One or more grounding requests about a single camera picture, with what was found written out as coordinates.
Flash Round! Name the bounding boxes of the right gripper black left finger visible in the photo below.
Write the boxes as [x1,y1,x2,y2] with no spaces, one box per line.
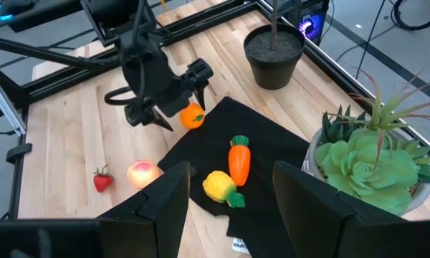
[99,161,191,258]

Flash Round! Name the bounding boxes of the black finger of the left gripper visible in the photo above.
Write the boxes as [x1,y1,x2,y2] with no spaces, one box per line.
[123,102,174,133]
[181,58,215,111]

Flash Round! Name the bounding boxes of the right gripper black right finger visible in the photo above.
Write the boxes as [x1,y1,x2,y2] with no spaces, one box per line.
[272,160,409,258]

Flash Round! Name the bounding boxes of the orange toy fruit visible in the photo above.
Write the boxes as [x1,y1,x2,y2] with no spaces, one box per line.
[179,102,206,130]

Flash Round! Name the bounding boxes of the toy peach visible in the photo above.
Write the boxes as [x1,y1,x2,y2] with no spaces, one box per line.
[126,160,161,190]

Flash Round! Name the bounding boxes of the red toy strawberry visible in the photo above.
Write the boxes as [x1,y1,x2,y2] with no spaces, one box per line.
[92,164,115,194]

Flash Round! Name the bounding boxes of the toy carrot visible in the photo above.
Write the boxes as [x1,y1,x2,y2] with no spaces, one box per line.
[227,135,252,187]

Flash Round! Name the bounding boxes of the succulents in patterned white pot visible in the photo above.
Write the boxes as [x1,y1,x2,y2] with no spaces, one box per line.
[301,70,430,217]

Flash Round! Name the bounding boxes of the artificial tree in black pot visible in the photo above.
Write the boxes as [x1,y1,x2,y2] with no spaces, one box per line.
[243,0,306,91]

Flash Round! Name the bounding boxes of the black cloth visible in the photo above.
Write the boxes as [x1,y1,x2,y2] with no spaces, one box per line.
[156,95,311,258]

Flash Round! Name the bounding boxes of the computer tower with purple light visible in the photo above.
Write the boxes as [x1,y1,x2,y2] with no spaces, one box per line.
[282,0,330,47]

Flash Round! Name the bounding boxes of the dark device with blue light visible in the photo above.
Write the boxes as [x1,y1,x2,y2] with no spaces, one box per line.
[0,0,83,34]

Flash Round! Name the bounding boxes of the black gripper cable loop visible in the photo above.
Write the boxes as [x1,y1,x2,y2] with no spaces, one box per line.
[104,85,139,107]

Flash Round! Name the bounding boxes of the black table frame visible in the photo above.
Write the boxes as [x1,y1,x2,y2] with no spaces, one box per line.
[0,0,430,220]

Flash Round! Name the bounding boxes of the silver metal bracket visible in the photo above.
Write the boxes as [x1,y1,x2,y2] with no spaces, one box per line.
[0,77,27,138]

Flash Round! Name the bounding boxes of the thin black floor cable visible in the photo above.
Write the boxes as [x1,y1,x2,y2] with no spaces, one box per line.
[355,0,386,80]

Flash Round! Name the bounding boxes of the thick black looped cable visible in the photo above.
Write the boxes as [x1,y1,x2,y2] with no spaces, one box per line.
[390,0,430,32]

